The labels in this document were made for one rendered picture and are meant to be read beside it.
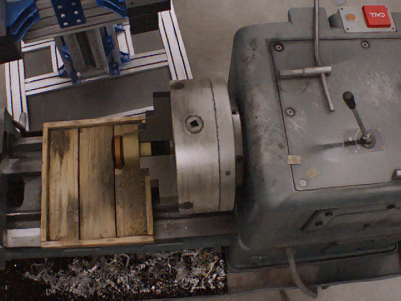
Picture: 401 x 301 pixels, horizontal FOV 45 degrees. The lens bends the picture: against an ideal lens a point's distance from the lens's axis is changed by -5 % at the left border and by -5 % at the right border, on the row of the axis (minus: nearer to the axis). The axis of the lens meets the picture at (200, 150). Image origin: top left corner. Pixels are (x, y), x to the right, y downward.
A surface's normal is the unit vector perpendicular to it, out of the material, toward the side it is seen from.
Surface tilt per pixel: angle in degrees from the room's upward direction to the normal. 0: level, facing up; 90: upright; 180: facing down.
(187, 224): 0
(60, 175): 0
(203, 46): 0
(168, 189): 9
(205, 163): 36
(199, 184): 55
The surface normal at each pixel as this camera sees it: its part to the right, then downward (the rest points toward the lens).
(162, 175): 0.00, -0.52
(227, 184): 0.08, 0.56
